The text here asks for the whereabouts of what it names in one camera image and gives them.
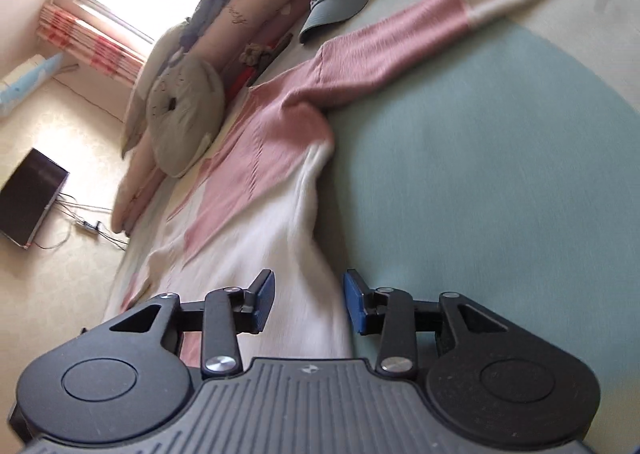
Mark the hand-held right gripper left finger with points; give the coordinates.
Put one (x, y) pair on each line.
(265, 295)

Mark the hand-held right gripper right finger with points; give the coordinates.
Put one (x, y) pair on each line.
(352, 301)

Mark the pink and white knit sweater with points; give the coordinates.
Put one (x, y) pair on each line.
(270, 144)

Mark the pastel patchwork bed sheet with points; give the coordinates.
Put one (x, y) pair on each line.
(475, 159)

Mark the white power strip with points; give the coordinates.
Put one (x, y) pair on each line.
(89, 226)

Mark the grey cat face cushion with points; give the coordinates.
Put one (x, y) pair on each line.
(185, 114)

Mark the red flat strip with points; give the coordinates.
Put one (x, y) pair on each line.
(242, 79)

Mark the flower hair clip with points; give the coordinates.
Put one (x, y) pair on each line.
(252, 54)

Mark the grey pillow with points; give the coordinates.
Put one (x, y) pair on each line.
(150, 79)

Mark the black smartphone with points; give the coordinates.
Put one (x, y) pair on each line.
(280, 46)

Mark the folded grey-blue cloth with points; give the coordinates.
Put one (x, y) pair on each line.
(212, 4)

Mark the pink patterned curtain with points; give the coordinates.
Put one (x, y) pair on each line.
(95, 41)

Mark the black wall television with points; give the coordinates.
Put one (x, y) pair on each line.
(30, 196)

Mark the white wall air conditioner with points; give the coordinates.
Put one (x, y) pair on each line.
(27, 81)

